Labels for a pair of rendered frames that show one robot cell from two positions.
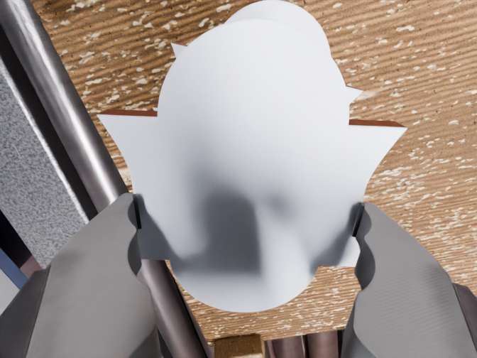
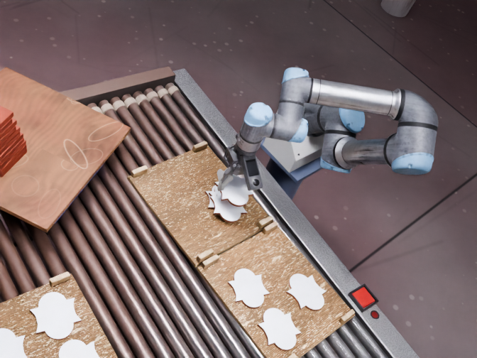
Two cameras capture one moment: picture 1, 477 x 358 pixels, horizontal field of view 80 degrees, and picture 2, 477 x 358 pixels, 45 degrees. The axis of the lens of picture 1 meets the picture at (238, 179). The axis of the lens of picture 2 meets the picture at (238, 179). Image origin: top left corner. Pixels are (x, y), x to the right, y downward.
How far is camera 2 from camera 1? 1.82 m
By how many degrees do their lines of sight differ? 26
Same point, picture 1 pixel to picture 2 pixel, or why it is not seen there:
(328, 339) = (167, 151)
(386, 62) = (206, 223)
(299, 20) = (229, 219)
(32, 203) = (266, 181)
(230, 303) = not seen: hidden behind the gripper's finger
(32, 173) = (267, 188)
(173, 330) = (218, 147)
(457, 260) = (155, 187)
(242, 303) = not seen: hidden behind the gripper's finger
